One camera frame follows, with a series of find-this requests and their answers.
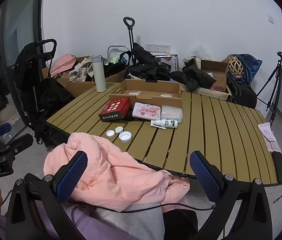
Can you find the red box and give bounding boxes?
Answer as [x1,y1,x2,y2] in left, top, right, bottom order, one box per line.
[98,97,133,122]

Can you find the large cardboard box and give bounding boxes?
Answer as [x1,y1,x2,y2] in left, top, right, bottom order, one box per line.
[41,56,97,98]

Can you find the white paper packets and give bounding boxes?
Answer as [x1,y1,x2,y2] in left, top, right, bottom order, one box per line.
[258,122,281,153]

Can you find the black cloth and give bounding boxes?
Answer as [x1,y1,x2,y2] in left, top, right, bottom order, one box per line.
[170,65,216,90]

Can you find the dark cloth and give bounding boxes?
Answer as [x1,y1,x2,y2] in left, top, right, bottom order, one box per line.
[162,209,199,240]

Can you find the pink printed packet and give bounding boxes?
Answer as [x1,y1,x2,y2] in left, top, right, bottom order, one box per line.
[132,102,162,120]

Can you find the black phone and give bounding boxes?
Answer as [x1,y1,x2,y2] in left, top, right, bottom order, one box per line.
[272,151,282,184]

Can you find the pink bag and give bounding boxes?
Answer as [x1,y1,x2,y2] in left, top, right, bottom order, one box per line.
[48,54,77,78]

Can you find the beige canvas bag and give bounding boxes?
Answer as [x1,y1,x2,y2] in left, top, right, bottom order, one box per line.
[181,82,231,102]

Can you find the silver metal frame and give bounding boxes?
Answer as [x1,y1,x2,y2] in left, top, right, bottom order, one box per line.
[107,45,129,60]

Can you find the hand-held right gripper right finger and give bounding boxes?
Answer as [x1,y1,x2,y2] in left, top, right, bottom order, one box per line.
[189,151,273,240]

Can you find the pink jacket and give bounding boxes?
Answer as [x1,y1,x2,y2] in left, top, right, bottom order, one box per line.
[43,132,191,212]

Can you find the white thermos bottle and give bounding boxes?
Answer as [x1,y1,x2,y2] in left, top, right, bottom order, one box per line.
[91,55,107,92]

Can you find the large white ribbed cap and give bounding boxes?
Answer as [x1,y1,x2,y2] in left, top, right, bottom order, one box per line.
[118,131,132,143]

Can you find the grey pants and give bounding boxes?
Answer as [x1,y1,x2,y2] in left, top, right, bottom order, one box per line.
[91,201,165,240]

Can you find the white spray bottle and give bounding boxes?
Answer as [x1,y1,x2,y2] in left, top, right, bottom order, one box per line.
[150,119,178,130]

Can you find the black trolley handle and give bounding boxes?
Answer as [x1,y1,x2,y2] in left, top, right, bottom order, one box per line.
[123,17,135,67]

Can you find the white wall socket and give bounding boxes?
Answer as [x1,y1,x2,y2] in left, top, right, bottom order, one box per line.
[145,43,171,54]

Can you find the black tripod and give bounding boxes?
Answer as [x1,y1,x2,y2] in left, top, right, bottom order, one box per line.
[256,51,282,128]

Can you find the black backpack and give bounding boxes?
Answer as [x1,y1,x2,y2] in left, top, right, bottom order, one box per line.
[105,51,132,77]

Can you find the purple garment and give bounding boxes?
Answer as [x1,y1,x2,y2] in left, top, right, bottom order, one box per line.
[64,205,136,240]

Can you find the blue bag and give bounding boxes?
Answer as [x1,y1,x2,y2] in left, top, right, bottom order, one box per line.
[231,54,263,85]

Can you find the black stroller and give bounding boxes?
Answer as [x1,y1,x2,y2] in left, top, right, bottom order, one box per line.
[13,39,75,147]

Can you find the thin black cable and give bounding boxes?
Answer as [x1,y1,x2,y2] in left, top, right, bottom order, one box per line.
[67,200,215,213]

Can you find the black bag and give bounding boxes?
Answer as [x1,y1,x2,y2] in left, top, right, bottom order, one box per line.
[126,42,171,82]

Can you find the open cardboard box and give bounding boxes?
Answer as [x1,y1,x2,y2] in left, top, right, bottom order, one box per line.
[200,59,230,93]

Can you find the white printed box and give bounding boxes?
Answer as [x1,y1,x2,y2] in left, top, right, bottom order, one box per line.
[155,54,178,70]

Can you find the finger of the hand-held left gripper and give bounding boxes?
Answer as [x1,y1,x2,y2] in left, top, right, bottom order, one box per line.
[0,133,34,157]
[0,122,12,140]

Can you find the wicker ball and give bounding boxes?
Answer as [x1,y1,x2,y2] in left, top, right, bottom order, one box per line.
[228,56,244,77]

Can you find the small cardboard box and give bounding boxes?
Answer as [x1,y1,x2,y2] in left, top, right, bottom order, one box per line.
[104,69,129,83]

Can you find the shallow cardboard tray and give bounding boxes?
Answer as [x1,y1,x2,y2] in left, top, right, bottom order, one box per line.
[109,79,183,109]

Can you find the black suitcase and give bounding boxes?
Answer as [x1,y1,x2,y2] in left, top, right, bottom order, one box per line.
[226,72,258,108]

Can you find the beige cloth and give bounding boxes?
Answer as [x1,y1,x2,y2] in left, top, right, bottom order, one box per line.
[68,57,94,82]

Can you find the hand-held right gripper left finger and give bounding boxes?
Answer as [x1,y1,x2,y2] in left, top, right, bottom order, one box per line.
[6,151,88,240]

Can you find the clear plastic box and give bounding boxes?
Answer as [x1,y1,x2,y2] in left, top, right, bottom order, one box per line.
[160,105,183,124]

